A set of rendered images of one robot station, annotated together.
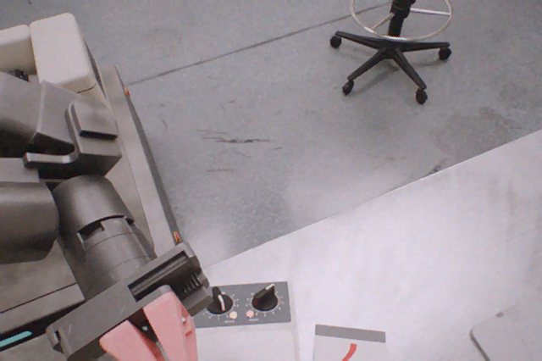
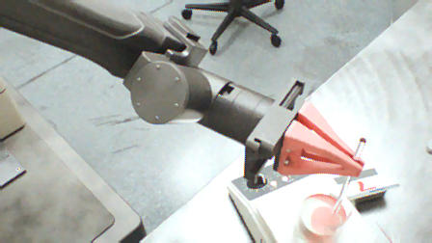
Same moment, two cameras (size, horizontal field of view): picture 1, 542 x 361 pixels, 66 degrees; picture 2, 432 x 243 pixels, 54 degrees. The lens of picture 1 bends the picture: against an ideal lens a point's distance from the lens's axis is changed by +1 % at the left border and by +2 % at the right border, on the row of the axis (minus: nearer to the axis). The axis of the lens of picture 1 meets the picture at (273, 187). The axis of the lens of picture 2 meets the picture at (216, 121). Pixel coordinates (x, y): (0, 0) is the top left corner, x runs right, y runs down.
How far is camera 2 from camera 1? 30 cm
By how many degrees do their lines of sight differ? 15
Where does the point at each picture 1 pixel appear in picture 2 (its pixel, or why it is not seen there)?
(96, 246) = (237, 95)
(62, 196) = not seen: hidden behind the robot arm
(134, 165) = (61, 154)
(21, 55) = not seen: outside the picture
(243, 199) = (158, 167)
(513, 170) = (399, 44)
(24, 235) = (203, 91)
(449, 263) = (391, 112)
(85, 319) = (268, 127)
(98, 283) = (255, 114)
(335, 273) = not seen: hidden behind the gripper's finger
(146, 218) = (94, 195)
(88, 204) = (212, 78)
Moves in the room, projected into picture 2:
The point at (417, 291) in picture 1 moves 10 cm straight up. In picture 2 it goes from (381, 136) to (398, 98)
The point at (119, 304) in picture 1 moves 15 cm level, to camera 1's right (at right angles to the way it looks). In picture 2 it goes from (283, 114) to (408, 67)
